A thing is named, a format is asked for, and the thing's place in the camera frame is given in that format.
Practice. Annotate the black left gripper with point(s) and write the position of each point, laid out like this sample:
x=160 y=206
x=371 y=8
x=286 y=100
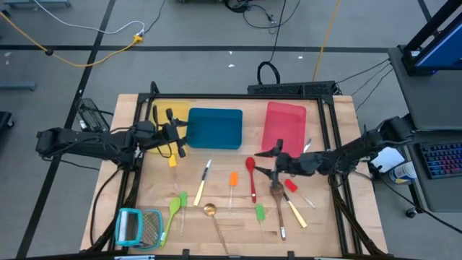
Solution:
x=171 y=133

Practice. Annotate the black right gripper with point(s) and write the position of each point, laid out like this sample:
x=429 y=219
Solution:
x=292 y=164

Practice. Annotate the red silicone spoon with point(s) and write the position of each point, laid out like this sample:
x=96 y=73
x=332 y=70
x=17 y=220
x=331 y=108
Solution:
x=250 y=164

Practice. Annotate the wooden spoon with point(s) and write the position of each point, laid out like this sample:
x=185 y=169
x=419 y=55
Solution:
x=277 y=193

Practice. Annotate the lime green silicone spoon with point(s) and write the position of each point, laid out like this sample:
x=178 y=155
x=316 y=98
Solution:
x=174 y=206

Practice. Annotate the gold metal spoon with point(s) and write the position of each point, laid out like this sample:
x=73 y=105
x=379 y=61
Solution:
x=209 y=209

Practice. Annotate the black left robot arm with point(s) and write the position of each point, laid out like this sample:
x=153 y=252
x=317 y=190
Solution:
x=90 y=144

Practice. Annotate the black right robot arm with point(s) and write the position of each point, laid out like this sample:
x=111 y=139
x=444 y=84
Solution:
x=361 y=148

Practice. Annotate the yellow plastic bin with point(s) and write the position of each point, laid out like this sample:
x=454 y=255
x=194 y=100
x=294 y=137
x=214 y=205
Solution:
x=184 y=112

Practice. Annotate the blue plastic bin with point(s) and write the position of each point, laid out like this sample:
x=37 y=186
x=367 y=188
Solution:
x=216 y=128

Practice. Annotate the pink plastic bin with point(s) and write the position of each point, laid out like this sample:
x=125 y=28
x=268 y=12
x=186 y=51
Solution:
x=285 y=122

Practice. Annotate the black perforated box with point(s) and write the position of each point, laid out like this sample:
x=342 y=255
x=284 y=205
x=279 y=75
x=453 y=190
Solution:
x=288 y=88

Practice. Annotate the white paper sheet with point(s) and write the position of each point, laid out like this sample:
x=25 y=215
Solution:
x=388 y=159

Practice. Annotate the white wipes canister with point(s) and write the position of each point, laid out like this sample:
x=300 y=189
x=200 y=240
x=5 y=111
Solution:
x=402 y=172

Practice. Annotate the backlit keyboard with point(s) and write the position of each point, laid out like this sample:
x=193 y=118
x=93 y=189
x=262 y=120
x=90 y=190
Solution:
x=442 y=159

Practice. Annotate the grey keyboard desk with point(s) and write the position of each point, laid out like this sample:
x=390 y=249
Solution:
x=440 y=195

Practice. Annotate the black floor object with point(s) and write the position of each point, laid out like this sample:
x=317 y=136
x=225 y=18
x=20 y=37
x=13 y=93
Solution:
x=5 y=121

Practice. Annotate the grey floor bar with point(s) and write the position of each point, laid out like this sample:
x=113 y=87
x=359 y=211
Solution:
x=36 y=3

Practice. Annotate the computer monitor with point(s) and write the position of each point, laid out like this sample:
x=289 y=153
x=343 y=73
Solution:
x=444 y=50

